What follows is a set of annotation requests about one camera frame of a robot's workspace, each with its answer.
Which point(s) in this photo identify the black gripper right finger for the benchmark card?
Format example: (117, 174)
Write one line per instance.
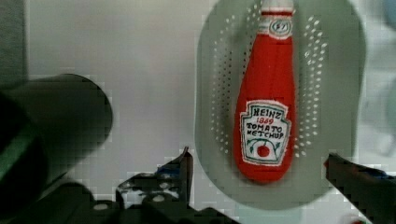
(370, 190)

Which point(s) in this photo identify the grey-green oval strainer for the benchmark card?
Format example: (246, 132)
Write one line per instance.
(328, 62)

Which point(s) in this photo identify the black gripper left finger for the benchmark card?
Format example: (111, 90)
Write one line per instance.
(171, 181)

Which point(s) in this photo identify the red felt ketchup bottle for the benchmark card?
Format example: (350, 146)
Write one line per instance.
(264, 118)

